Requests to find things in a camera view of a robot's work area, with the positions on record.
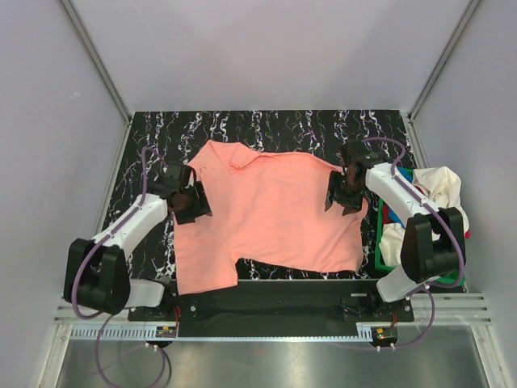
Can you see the small controller board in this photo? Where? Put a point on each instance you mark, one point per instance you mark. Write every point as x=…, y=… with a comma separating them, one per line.
x=386, y=334
x=166, y=332

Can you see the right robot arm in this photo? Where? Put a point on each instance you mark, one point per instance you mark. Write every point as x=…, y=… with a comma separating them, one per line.
x=433, y=244

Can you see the left aluminium frame post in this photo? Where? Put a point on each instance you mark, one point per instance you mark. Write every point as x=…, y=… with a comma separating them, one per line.
x=79, y=27

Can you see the salmon pink t-shirt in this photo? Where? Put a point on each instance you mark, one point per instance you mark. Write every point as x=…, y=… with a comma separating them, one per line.
x=268, y=207

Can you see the right aluminium frame post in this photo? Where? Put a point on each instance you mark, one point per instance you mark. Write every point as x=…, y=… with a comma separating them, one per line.
x=449, y=48

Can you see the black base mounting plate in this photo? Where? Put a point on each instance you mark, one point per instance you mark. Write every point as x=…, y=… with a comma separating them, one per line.
x=304, y=304

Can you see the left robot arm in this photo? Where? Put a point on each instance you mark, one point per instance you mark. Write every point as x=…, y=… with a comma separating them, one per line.
x=97, y=280

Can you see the green plastic basket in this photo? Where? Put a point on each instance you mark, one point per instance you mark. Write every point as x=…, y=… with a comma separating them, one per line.
x=379, y=262

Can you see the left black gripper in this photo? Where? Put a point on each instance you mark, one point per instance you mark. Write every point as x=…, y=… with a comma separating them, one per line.
x=200, y=208

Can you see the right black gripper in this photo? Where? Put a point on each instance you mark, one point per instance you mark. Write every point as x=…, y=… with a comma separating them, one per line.
x=335, y=179

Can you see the left small controller board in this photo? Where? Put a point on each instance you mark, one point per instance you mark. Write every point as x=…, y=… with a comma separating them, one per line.
x=166, y=332

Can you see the cream white t-shirt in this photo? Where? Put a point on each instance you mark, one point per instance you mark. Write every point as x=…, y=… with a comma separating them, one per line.
x=443, y=186

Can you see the magenta t-shirt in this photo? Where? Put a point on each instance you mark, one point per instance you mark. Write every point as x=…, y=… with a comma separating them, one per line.
x=422, y=191

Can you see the blue t-shirt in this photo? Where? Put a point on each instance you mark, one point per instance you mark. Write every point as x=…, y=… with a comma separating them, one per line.
x=398, y=218

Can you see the slotted cable duct rail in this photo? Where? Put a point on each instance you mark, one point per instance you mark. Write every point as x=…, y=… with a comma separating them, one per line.
x=191, y=332

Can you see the right small controller board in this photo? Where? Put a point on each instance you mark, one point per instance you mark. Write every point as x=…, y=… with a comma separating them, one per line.
x=386, y=334

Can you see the aluminium frame post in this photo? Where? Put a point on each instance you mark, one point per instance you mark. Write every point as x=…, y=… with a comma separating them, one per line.
x=449, y=48
x=79, y=27

